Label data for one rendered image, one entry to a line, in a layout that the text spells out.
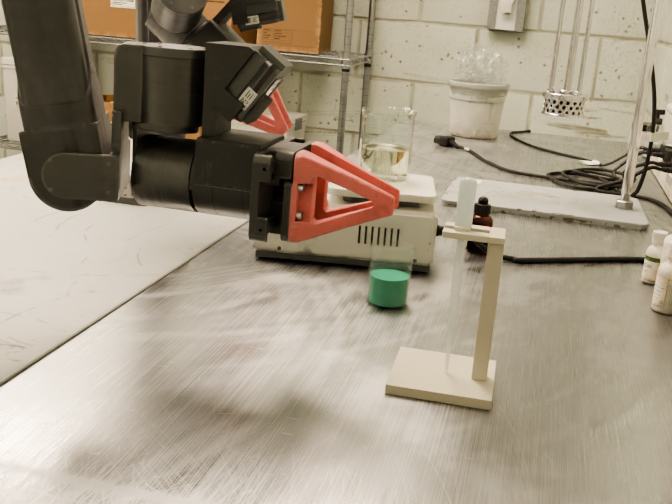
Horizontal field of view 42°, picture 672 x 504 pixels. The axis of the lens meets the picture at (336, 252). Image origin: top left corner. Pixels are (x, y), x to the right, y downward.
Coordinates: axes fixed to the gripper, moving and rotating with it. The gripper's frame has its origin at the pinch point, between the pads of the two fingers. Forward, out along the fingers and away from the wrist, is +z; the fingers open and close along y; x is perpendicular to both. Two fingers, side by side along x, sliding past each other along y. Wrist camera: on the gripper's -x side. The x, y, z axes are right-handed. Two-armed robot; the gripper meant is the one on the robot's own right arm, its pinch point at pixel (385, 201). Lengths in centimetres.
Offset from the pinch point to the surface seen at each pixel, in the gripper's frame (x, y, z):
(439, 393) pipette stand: 13.1, -3.9, 6.1
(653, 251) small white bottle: 9.6, 35.5, 25.7
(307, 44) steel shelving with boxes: 1, 242, -67
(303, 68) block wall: 12, 278, -77
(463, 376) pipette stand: 13.0, -0.2, 7.6
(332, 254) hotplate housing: 12.5, 26.1, -8.9
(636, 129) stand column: 0, 72, 26
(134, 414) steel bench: 14.2, -13.5, -13.9
